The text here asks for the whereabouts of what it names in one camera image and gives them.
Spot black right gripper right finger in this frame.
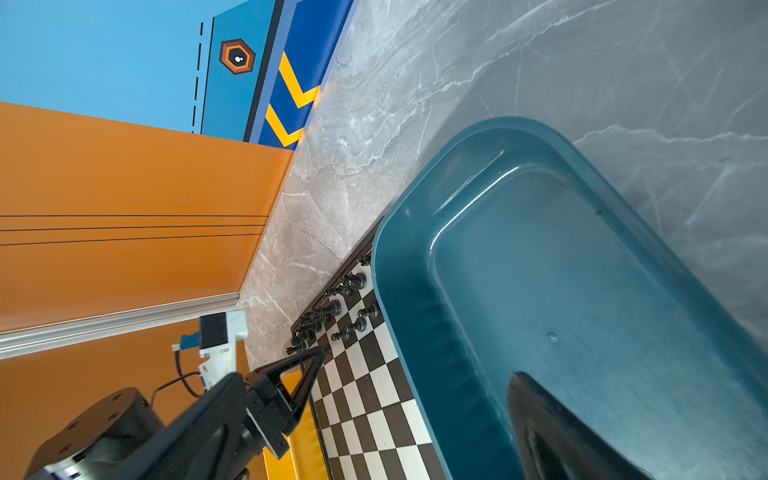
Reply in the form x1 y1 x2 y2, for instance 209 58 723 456
507 372 648 479

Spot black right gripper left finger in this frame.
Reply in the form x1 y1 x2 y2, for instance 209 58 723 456
116 373 248 479

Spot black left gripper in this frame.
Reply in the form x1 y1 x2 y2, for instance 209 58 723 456
244 346 327 459

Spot black chess piece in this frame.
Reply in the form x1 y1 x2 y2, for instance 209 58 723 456
342 272 367 290

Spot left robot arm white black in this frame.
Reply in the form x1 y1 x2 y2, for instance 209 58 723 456
25 345 330 479

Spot black white chess board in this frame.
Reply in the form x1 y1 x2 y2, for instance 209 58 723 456
288 228 446 479

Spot yellow plastic tray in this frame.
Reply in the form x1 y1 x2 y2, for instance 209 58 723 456
264 402 329 480

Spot teal plastic tray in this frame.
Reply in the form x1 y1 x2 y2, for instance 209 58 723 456
372 117 767 479

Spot aluminium corner post left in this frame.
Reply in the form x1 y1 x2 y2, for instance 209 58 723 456
1 292 240 360

